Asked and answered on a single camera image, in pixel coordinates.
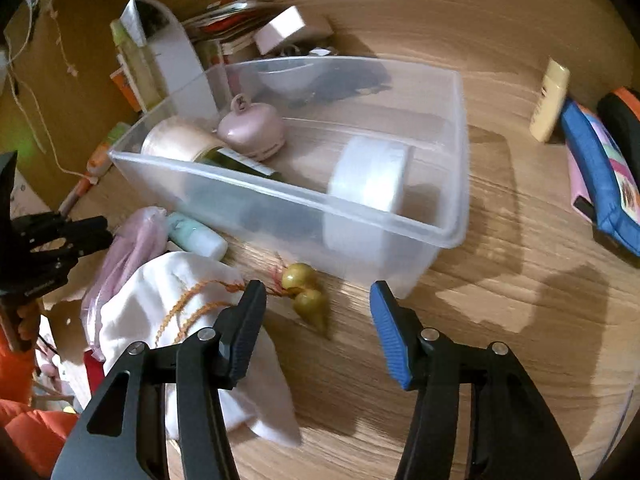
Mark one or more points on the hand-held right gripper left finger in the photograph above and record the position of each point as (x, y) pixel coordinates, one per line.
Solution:
(246, 332)

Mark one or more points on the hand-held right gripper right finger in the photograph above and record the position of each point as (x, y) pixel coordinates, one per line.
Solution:
(391, 335)

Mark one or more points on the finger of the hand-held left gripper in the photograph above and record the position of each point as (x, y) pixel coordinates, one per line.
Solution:
(85, 225)
(90, 246)

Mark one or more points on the clear plastic storage box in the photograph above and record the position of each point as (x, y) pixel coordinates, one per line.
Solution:
(280, 205)

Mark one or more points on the wooden desktop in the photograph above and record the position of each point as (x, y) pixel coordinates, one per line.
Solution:
(500, 110)

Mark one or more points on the orange pen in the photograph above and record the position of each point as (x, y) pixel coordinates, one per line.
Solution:
(75, 195)

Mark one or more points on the pink plastic bag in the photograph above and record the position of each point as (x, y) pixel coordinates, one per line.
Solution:
(135, 245)

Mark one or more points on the white cloth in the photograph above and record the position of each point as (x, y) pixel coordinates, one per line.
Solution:
(145, 300)

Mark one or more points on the green and orange tube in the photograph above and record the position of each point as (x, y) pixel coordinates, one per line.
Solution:
(107, 147)

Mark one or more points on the small mint green bottle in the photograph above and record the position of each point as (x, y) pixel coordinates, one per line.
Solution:
(197, 237)

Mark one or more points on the beige thread spool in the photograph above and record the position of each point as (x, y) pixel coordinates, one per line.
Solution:
(175, 140)

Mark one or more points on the orange book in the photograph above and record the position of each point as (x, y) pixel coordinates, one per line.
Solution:
(125, 90)

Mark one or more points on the white tape roll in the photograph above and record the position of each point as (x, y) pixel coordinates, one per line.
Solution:
(370, 180)

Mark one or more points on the dark green bottle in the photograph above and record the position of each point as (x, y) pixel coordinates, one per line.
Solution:
(235, 162)

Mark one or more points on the orange clothing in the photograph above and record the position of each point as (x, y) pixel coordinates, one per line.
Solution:
(30, 425)

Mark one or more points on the green and white book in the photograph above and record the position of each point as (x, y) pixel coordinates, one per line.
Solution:
(132, 60)

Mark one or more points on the pink bell-shaped gadget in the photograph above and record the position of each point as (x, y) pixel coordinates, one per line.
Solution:
(252, 130)

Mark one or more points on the pink notebook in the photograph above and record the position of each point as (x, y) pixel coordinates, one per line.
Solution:
(580, 185)

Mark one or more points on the stack of printed papers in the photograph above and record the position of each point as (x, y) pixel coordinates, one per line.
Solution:
(225, 22)

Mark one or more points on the blue pencil case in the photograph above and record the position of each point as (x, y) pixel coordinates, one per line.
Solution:
(600, 170)

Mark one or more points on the cream lotion tube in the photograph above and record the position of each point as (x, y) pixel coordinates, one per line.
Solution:
(549, 102)

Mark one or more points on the pink and white box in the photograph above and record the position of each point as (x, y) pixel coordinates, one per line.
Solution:
(287, 27)

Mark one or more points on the black and orange case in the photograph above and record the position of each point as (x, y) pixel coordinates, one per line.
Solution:
(622, 110)

